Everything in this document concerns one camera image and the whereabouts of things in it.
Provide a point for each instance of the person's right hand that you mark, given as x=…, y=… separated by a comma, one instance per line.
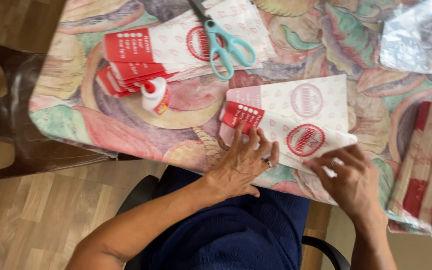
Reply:
x=353, y=187

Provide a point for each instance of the person's left hand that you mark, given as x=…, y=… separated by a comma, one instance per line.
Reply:
x=238, y=168

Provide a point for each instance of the person's right fingers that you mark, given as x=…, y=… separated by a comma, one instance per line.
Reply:
x=319, y=167

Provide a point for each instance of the white red printed paper bag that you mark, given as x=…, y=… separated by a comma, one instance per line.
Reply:
x=276, y=108

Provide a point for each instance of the person's navy blue clothing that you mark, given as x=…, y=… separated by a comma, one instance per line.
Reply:
x=234, y=232

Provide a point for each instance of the pack of red striped packets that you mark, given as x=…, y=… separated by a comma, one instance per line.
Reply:
x=426, y=180

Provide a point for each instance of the colourful patterned tablecloth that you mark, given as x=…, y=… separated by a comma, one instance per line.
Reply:
x=313, y=41

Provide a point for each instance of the clear plastic bag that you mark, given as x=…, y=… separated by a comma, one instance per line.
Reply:
x=414, y=37

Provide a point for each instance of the white glue bottle red cap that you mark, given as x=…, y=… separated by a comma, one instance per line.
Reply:
x=155, y=98

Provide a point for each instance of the stack of printed paper sheets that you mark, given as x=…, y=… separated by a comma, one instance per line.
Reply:
x=163, y=45

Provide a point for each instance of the dark brown plastic chair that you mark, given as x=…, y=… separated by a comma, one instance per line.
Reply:
x=9, y=120

